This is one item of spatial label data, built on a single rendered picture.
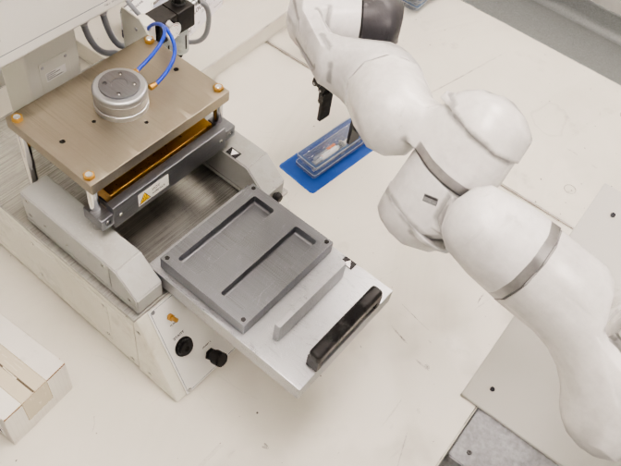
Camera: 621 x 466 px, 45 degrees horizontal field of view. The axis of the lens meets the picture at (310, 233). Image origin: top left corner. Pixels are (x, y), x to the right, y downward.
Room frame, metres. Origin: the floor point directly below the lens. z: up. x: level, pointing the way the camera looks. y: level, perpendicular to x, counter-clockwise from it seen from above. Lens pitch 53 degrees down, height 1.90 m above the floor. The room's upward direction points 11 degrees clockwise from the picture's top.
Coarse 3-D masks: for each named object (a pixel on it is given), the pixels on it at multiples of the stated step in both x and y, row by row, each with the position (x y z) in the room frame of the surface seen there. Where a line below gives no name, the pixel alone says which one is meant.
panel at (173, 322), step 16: (160, 304) 0.56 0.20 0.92; (176, 304) 0.58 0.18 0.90; (160, 320) 0.55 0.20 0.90; (176, 320) 0.55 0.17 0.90; (192, 320) 0.58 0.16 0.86; (160, 336) 0.53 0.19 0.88; (176, 336) 0.55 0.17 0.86; (192, 336) 0.56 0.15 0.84; (208, 336) 0.58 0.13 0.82; (176, 352) 0.53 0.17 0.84; (192, 352) 0.55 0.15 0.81; (176, 368) 0.52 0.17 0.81; (192, 368) 0.53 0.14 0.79; (208, 368) 0.55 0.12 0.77; (192, 384) 0.52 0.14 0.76
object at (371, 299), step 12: (372, 288) 0.60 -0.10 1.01; (360, 300) 0.58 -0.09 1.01; (372, 300) 0.58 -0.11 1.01; (348, 312) 0.56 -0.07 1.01; (360, 312) 0.56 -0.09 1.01; (336, 324) 0.53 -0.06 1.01; (348, 324) 0.54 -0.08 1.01; (324, 336) 0.51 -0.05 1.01; (336, 336) 0.51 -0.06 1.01; (312, 348) 0.49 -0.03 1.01; (324, 348) 0.49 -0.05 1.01; (312, 360) 0.48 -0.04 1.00
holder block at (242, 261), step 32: (256, 192) 0.75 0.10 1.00; (224, 224) 0.68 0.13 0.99; (256, 224) 0.70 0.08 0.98; (288, 224) 0.70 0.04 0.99; (192, 256) 0.62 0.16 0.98; (224, 256) 0.62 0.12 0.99; (256, 256) 0.63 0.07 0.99; (288, 256) 0.65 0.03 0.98; (320, 256) 0.65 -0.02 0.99; (192, 288) 0.56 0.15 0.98; (224, 288) 0.56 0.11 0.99; (256, 288) 0.58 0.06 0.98; (288, 288) 0.59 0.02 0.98; (256, 320) 0.53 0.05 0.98
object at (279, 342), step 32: (160, 256) 0.61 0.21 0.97; (320, 288) 0.58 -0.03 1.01; (352, 288) 0.62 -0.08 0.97; (384, 288) 0.63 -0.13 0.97; (224, 320) 0.53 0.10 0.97; (288, 320) 0.53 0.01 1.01; (320, 320) 0.56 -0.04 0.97; (256, 352) 0.49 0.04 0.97; (288, 352) 0.50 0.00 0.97; (288, 384) 0.45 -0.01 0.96
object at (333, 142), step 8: (336, 128) 1.13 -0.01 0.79; (344, 128) 1.13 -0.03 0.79; (328, 136) 1.10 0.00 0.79; (336, 136) 1.10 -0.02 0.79; (344, 136) 1.11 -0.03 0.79; (312, 144) 1.07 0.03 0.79; (320, 144) 1.07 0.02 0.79; (328, 144) 1.08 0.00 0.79; (336, 144) 1.08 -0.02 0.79; (344, 144) 1.08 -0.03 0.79; (304, 152) 1.04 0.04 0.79; (312, 152) 1.05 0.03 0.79; (320, 152) 1.05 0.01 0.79; (328, 152) 1.06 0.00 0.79; (336, 152) 1.06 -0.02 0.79; (312, 160) 1.02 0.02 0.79; (320, 160) 1.03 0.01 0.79
